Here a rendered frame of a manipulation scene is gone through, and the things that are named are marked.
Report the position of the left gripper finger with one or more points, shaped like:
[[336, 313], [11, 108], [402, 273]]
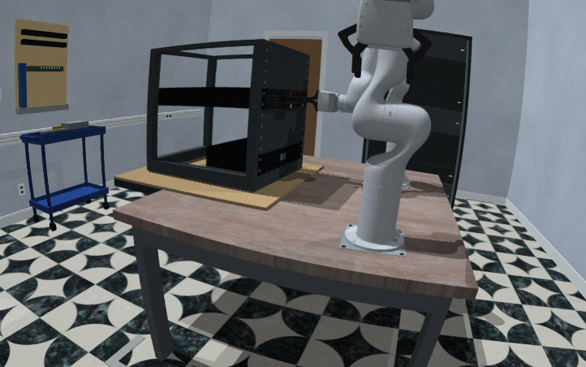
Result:
[[414, 57], [354, 50]]

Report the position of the black metal rack frame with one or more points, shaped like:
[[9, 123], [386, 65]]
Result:
[[275, 143]]

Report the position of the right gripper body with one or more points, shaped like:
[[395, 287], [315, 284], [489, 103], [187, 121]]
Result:
[[322, 101]]

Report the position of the tan flat board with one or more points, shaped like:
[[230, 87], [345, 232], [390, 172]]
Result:
[[262, 199]]

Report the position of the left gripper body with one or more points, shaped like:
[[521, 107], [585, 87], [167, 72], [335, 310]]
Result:
[[386, 24]]

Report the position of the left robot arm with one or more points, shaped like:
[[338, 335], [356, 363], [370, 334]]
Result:
[[406, 125]]

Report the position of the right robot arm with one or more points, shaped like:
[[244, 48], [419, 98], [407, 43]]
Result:
[[357, 87]]

